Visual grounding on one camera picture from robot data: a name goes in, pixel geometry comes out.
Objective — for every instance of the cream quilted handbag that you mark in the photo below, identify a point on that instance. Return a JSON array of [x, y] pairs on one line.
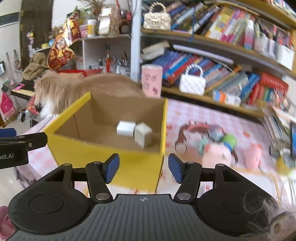
[[160, 20]]

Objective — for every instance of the grey toy car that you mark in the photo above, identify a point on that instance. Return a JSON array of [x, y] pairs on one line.
[[216, 134]]

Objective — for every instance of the white quilted pearl handbag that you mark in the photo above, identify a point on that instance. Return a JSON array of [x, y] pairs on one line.
[[192, 84]]

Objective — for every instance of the yellow tape roll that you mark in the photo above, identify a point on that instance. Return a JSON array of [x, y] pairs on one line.
[[285, 164]]

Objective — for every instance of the wooden bookshelf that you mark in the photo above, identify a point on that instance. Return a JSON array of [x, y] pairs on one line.
[[226, 38]]

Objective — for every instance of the red gold snack bag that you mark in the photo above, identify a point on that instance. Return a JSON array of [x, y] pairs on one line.
[[60, 53]]

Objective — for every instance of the white cube box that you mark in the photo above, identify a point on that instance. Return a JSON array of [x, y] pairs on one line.
[[125, 128]]

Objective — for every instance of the pink shopping bag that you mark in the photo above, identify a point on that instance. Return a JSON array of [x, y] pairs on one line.
[[7, 106]]

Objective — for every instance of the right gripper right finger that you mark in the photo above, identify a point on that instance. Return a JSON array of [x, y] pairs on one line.
[[188, 175]]

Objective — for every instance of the cream cube box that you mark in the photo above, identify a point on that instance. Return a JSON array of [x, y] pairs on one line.
[[143, 135]]

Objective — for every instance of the yellow cardboard box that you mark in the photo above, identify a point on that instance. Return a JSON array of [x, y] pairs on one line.
[[86, 132]]

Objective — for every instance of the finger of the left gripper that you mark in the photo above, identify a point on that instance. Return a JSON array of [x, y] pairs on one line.
[[33, 141], [7, 132]]

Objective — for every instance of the stack of booklets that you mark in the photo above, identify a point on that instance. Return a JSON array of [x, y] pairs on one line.
[[276, 123]]

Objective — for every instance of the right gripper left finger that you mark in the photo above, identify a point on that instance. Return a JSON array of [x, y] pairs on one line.
[[99, 174]]

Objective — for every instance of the orange white medicine box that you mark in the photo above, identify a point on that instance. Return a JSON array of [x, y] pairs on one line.
[[222, 97]]

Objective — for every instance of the red dictionary book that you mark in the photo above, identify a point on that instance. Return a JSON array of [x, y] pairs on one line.
[[273, 82]]

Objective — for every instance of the large pink plush pig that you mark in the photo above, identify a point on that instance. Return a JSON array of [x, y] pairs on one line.
[[216, 153]]

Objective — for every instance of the white shelf unit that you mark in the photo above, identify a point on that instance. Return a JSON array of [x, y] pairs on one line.
[[99, 54]]

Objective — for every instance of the olive green cloth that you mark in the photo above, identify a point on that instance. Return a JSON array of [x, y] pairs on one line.
[[37, 65]]

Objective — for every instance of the green blue toy bottle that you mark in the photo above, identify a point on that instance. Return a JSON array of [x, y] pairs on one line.
[[229, 141]]

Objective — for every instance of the pink printed cup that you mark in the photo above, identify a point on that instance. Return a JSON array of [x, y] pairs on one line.
[[152, 77]]

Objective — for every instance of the small pink plush toy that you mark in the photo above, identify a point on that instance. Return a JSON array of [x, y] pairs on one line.
[[253, 155]]

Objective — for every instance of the fluffy orange cat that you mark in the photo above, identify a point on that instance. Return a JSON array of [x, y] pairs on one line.
[[55, 92]]

